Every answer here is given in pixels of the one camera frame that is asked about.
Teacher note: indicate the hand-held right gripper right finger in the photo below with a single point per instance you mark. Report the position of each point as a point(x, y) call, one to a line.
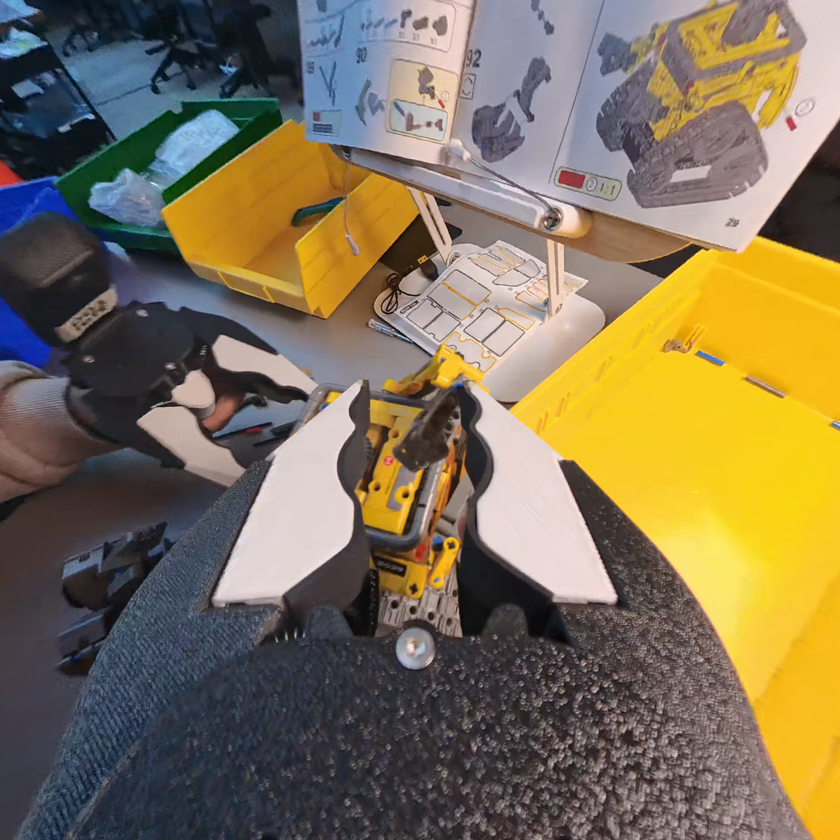
point(538, 525)

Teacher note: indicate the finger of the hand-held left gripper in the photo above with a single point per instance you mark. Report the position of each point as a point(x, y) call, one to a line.
point(256, 358)
point(177, 436)

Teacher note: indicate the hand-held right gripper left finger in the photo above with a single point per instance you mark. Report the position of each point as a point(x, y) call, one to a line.
point(295, 518)

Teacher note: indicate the yellow brick-built vehicle model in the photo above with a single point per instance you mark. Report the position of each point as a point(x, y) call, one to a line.
point(400, 485)

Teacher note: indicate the grey brick engine assembly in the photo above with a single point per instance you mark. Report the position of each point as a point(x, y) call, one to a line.
point(111, 577)

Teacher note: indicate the person's left forearm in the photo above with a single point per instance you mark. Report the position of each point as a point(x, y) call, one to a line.
point(39, 426)

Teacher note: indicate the grey desk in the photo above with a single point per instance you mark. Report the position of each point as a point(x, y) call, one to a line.
point(118, 485)

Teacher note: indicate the black axle with red bush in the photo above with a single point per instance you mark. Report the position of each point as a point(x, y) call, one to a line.
point(243, 431)

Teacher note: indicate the blue plastic bin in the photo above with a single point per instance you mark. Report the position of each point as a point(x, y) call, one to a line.
point(19, 275)

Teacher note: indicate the large yellow plastic bin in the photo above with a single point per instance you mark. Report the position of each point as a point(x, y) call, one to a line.
point(689, 492)

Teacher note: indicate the green brick separator tool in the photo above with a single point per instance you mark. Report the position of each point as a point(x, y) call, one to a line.
point(318, 210)

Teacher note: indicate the black flat device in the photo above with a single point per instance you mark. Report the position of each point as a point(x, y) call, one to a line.
point(420, 249)

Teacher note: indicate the green plastic bin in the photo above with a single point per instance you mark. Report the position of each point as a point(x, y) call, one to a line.
point(131, 151)

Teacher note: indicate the white paper sheet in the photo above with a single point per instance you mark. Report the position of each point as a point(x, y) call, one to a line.
point(472, 308)

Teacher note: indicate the small tan brick piece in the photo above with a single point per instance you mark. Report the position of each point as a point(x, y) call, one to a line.
point(682, 341)

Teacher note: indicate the small blue pin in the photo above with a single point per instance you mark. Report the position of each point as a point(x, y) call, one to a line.
point(710, 358)

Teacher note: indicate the short grey axle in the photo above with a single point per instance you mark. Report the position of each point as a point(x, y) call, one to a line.
point(766, 386)

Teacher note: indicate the beige booklet holder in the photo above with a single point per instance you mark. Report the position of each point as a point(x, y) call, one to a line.
point(472, 190)

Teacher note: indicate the black office chair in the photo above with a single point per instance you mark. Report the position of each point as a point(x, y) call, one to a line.
point(197, 46)

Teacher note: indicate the building instruction booklet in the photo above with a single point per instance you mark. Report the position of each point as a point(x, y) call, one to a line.
point(525, 65)

